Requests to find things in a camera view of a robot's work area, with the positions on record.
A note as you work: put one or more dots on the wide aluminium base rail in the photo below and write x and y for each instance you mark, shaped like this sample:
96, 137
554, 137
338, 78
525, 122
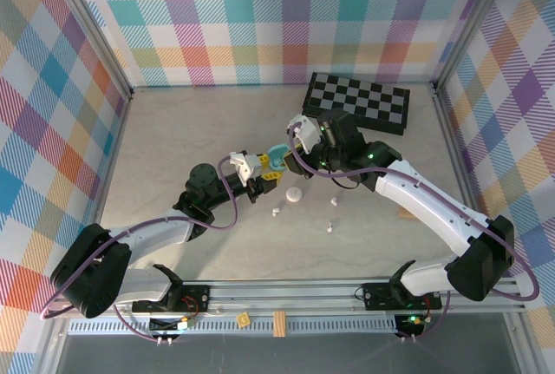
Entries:
282, 298

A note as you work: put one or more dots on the black controller board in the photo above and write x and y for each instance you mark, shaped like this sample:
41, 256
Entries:
409, 326
165, 326

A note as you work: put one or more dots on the aluminium side rail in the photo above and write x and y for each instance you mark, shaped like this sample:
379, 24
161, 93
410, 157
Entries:
453, 139
120, 131

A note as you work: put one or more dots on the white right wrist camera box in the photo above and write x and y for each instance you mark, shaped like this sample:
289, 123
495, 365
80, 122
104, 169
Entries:
305, 133

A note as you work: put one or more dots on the small yellow letter block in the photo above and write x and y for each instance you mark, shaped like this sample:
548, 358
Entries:
243, 319

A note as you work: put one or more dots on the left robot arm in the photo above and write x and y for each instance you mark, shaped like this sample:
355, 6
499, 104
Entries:
86, 274

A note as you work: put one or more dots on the tall wooden block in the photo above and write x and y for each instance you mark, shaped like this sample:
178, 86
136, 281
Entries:
280, 324

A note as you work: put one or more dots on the black grey folded chessboard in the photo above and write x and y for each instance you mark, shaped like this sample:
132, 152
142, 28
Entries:
368, 96

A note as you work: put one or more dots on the light blue charging case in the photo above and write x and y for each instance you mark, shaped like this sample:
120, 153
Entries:
277, 155

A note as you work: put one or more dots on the flat wooden block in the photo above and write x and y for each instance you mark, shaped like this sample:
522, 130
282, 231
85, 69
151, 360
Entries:
406, 214

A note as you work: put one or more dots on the aluminium frame post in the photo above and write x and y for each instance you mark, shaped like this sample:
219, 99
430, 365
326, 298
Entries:
472, 22
92, 22

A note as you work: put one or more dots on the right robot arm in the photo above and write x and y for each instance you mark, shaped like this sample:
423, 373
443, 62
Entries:
481, 270

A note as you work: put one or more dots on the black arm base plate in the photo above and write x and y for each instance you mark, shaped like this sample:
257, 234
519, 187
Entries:
377, 296
197, 293

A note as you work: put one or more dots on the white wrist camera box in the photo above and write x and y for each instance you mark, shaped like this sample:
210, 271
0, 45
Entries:
305, 133
240, 165

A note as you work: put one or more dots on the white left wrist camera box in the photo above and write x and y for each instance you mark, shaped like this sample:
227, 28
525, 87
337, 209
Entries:
240, 165

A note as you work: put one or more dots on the white round charging case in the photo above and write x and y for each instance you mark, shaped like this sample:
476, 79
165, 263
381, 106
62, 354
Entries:
293, 194

